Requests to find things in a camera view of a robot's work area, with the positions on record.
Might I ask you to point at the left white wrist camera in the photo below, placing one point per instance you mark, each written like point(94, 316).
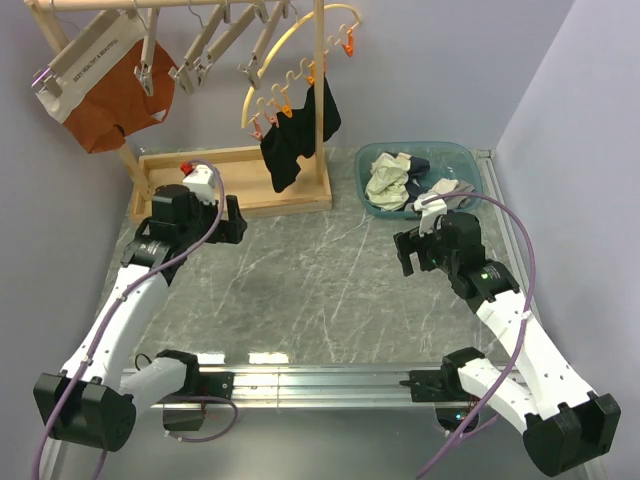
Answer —
point(201, 180)

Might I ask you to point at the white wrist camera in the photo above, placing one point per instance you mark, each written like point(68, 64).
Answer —
point(201, 180)
point(430, 207)

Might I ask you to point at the navy blue underwear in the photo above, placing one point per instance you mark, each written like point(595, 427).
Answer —
point(418, 169)

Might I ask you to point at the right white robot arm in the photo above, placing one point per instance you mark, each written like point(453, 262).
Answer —
point(563, 421)

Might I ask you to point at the orange white underwear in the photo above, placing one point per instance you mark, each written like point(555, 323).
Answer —
point(102, 102)

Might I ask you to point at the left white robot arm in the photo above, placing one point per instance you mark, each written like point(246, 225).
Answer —
point(91, 401)

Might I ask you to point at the pale yellow underwear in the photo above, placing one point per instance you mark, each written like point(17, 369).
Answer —
point(386, 189)

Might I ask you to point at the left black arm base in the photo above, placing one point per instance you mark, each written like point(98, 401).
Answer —
point(175, 377)

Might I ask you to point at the beige hanger with orange underwear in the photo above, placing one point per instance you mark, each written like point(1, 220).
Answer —
point(71, 54)

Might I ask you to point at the wooden drying rack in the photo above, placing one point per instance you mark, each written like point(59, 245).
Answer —
point(225, 119)

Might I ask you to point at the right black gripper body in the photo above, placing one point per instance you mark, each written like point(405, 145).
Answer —
point(430, 250)

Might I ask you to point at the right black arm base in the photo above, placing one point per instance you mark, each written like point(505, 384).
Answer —
point(452, 405)

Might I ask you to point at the teal plastic basin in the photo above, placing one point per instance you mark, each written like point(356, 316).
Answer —
point(448, 161)

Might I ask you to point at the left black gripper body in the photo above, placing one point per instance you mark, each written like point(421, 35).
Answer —
point(203, 216)

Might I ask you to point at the aluminium mounting rail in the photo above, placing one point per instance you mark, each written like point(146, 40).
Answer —
point(331, 387)

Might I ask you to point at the black underwear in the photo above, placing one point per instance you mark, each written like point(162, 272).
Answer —
point(289, 139)

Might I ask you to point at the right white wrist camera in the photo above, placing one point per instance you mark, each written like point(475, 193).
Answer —
point(430, 207)

